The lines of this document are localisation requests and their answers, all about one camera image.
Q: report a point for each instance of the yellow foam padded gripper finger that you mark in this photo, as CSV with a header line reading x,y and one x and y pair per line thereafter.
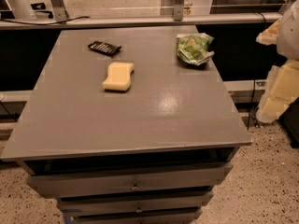
x,y
269,35
281,90

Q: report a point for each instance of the yellow sponge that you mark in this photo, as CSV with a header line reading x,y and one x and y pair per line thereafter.
x,y
118,77

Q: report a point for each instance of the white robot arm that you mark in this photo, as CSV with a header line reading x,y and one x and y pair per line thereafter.
x,y
288,33

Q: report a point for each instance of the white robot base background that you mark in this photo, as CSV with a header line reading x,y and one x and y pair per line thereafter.
x,y
22,9

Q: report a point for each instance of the green crumpled snack bag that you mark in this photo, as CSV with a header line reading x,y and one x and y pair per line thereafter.
x,y
193,48

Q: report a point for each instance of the black ridged rectangular object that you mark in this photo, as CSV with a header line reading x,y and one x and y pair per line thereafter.
x,y
104,48

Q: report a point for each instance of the grey drawer cabinet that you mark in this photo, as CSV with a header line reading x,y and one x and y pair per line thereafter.
x,y
172,114

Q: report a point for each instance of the middle grey drawer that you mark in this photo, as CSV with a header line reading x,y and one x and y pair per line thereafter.
x,y
138,203

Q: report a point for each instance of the grey drawer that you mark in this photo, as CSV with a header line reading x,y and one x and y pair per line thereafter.
x,y
138,203
150,217
132,180

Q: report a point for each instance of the bottom grey drawer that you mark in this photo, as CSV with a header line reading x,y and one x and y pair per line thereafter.
x,y
150,217

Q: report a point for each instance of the top grey drawer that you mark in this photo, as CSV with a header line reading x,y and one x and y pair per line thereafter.
x,y
132,180

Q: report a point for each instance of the grey metal rail fence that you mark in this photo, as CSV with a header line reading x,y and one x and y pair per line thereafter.
x,y
61,19

